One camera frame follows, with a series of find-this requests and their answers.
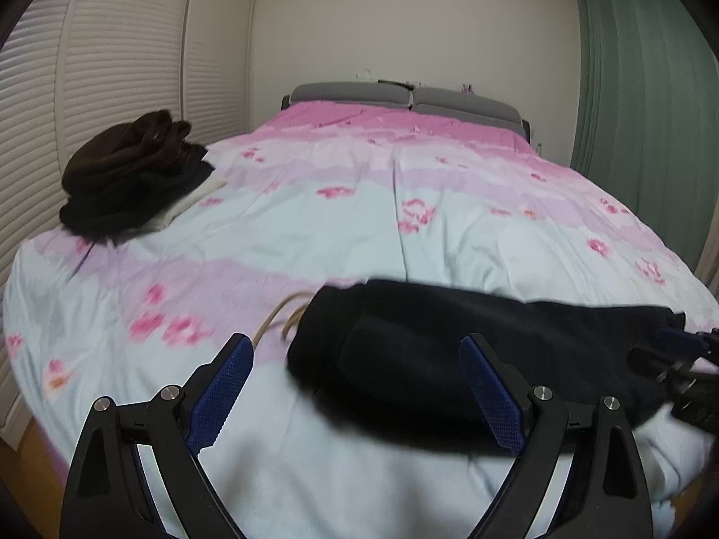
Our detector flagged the grey bed headboard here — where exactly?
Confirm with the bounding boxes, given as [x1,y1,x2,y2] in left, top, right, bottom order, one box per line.
[280,80,531,141]

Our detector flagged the white folded garment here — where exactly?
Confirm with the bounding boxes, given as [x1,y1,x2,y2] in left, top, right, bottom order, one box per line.
[144,177,226,232]

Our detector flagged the green curtain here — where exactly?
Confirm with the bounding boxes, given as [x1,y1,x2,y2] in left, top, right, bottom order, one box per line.
[570,0,718,266]

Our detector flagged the black knit pants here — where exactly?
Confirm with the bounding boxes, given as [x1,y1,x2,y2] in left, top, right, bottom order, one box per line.
[286,280,686,453]

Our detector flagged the pink floral bed cover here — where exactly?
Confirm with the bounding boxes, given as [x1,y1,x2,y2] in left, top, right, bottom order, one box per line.
[4,102,718,538]

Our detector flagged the dark brown folded clothes pile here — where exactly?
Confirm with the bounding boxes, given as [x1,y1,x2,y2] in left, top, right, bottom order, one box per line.
[60,110,213,241]

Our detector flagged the beige drawstring cord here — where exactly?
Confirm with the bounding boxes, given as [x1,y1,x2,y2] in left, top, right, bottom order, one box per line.
[252,289,316,347]

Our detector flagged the white louvered closet doors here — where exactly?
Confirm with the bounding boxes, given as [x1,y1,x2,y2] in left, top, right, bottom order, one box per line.
[1,0,255,263]

